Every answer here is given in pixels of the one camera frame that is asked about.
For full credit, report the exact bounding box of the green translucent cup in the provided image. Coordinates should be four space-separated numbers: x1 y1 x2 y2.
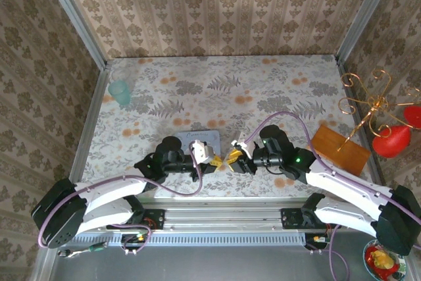
108 70 133 107

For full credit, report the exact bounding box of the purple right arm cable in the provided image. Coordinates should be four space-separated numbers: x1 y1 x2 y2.
245 111 421 281

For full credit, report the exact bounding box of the grey slotted cable duct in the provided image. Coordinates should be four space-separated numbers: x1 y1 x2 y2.
74 231 307 247

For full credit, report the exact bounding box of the patterned ceramic plate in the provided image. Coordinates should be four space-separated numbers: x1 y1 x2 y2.
362 240 409 281

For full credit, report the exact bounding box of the aluminium table side rail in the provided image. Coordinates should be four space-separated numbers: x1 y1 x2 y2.
70 63 112 182

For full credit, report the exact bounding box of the red toy food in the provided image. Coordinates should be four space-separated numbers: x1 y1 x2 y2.
366 245 401 278

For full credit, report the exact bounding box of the small wired circuit board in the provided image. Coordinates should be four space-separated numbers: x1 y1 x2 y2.
120 233 149 256
305 233 333 256

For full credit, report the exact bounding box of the green plug with cable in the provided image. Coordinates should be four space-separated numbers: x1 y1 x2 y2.
58 241 109 259

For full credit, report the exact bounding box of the red plastic wine glass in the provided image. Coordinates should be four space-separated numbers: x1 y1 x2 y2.
371 105 421 159

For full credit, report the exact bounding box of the blue cartoon tin box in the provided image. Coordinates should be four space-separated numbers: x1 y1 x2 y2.
176 128 222 157

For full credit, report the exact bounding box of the gold wire curled stand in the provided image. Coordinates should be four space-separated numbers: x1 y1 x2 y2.
337 69 421 153

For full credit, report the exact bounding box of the yellow toy food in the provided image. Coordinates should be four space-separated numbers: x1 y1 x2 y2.
370 249 395 269

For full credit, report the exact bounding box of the aluminium frame post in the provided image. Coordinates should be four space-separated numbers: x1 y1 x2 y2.
37 0 110 70
334 0 401 64

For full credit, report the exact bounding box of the wooden base block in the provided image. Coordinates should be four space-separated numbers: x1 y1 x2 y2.
310 125 372 176

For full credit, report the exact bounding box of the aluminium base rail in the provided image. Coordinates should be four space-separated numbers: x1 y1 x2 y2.
141 199 312 233

